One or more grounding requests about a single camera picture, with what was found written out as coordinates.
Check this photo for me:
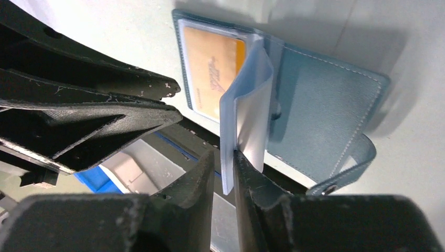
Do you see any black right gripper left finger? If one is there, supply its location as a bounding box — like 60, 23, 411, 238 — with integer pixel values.
1, 151, 215, 251

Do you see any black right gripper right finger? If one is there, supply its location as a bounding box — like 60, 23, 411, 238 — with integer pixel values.
234, 151, 442, 251

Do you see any blue leather card holder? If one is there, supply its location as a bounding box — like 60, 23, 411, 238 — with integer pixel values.
172, 9, 389, 195

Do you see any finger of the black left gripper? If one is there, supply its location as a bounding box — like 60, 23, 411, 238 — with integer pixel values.
1, 1, 181, 100
1, 70, 182, 174

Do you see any gold VIP card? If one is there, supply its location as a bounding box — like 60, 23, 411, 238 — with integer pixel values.
182, 26, 247, 122

